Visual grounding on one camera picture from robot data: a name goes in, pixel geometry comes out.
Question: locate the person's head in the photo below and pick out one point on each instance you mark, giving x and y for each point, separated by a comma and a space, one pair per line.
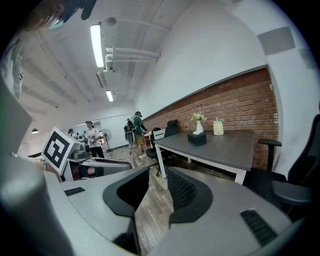
42, 15

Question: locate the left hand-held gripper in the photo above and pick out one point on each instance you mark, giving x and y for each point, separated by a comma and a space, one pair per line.
56, 148

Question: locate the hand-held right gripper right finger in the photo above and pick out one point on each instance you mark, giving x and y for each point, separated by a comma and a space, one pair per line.
225, 200

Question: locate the white tissue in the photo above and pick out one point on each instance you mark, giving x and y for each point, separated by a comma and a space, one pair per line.
195, 132

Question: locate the black tissue box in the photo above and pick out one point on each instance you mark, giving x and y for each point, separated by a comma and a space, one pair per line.
198, 139

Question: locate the black head-worn camera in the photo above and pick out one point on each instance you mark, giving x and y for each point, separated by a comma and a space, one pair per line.
87, 8

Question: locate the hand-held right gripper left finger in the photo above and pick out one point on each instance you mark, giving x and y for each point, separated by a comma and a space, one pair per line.
100, 200

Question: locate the white vase with flowers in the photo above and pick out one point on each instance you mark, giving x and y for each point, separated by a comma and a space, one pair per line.
199, 125

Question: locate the black office chair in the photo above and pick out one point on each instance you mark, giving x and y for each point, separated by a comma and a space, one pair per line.
172, 128
305, 165

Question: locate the long ceiling light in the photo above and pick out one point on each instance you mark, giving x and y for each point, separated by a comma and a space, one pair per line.
97, 45

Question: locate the white chair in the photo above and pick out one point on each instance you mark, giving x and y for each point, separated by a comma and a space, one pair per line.
159, 135

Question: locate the person's white shirt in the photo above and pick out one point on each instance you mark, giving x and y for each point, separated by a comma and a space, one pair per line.
11, 67

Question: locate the round ceiling detector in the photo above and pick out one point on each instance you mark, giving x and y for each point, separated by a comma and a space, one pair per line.
110, 21

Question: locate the pendant lamp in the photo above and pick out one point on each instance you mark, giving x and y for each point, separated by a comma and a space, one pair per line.
34, 131

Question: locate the grey wall panel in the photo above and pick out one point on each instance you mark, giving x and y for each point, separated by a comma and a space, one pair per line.
276, 40

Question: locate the dark grey table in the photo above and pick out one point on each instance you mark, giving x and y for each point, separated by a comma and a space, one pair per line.
220, 150

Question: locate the white ceiling pipes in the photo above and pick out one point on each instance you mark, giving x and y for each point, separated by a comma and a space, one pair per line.
132, 53

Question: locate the short ceiling light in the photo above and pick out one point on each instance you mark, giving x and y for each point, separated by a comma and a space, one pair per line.
109, 96

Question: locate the standing fan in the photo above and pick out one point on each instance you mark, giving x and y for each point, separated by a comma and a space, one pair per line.
106, 133

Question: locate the yellow cup with lid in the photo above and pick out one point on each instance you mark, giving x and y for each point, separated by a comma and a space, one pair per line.
218, 128

